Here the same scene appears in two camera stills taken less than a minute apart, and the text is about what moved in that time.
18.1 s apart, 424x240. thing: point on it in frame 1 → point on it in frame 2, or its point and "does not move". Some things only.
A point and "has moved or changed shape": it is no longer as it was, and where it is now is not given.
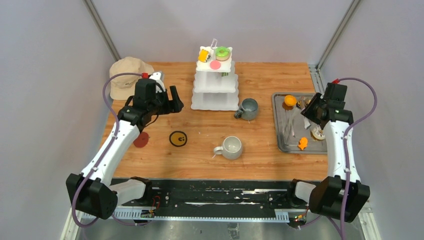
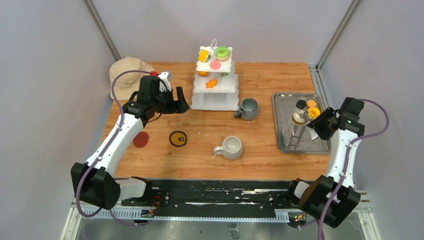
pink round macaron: x=215 y=64 does not move
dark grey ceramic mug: x=248 y=110 does not move
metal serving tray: x=294 y=130 does not move
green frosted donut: x=222 y=53 does not move
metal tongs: x=307 y=123 → x=305 y=117
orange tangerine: x=290 y=100 → x=202 y=73
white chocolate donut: x=317 y=133 has moved or changed shape
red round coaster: x=141 y=140 does not move
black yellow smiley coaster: x=178 y=138 does not move
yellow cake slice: x=203 y=55 does not move
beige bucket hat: x=123 y=87 does not move
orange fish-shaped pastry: x=303 y=143 → x=211 y=83
